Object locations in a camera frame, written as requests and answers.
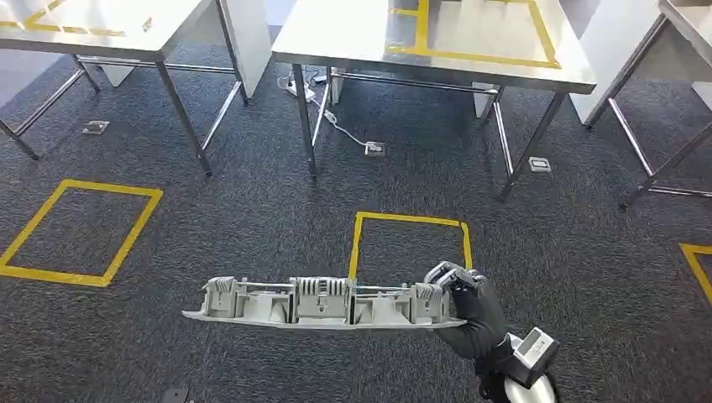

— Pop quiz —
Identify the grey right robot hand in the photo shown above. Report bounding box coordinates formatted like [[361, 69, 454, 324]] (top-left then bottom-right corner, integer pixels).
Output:
[[423, 261, 516, 365]]

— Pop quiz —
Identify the steel table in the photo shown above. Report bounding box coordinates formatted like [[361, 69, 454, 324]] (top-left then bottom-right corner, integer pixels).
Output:
[[584, 0, 712, 210], [270, 0, 598, 203], [0, 0, 249, 179]]

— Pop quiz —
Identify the white power cable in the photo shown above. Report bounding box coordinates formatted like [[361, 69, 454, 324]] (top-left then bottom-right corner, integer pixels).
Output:
[[276, 65, 373, 149]]

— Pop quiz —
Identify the yellow tape on table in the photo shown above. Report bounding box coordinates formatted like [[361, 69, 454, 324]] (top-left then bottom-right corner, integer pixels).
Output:
[[0, 0, 127, 38], [386, 0, 561, 70]]

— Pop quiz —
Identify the yellow floor tape square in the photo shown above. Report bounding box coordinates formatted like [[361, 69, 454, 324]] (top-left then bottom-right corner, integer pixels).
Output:
[[0, 178, 165, 289], [678, 243, 712, 306], [348, 211, 474, 280]]

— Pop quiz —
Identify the pale grey plastic trim part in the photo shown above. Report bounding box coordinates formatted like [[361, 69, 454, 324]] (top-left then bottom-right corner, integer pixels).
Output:
[[182, 275, 467, 332]]

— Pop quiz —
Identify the white power strip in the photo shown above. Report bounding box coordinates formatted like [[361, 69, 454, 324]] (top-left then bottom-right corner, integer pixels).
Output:
[[285, 79, 317, 102]]

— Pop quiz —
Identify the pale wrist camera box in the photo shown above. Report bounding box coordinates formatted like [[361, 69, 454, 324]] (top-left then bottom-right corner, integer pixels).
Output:
[[509, 327, 561, 390]]

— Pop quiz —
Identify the white upright panel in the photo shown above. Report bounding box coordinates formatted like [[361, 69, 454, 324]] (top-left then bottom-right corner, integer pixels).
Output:
[[569, 0, 664, 125], [218, 0, 273, 102]]

